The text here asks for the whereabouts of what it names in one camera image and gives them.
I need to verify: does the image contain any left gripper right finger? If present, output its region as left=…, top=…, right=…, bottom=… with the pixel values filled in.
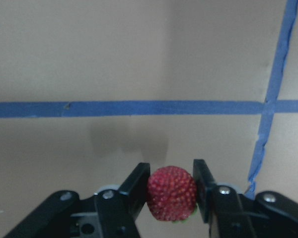
left=193, top=159, right=257, bottom=238

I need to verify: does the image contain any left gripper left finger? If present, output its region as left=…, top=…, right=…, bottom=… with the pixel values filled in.
left=94, top=163, right=150, bottom=238

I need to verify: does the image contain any red strawberry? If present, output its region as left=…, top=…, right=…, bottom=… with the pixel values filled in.
left=147, top=166, right=197, bottom=223

